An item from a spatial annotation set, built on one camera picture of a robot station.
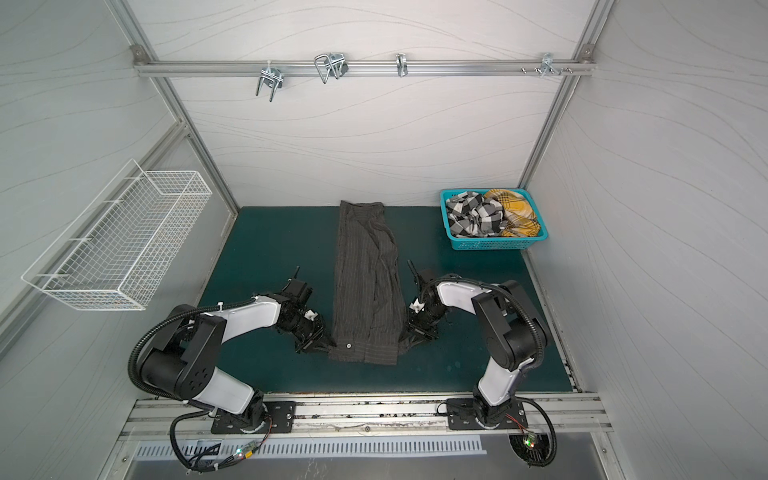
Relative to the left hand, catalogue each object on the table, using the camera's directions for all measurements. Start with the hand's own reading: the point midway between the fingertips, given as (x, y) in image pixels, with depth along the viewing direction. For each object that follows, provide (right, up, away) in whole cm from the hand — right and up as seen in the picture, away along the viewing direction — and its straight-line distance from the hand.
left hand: (339, 340), depth 85 cm
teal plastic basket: (+51, +28, +16) cm, 61 cm away
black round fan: (+50, -22, -13) cm, 56 cm away
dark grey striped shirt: (+8, +9, +8) cm, 14 cm away
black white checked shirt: (+44, +38, +24) cm, 63 cm away
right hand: (+20, +1, +2) cm, 20 cm away
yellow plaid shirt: (+61, +37, +19) cm, 74 cm away
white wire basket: (-49, +26, -21) cm, 59 cm away
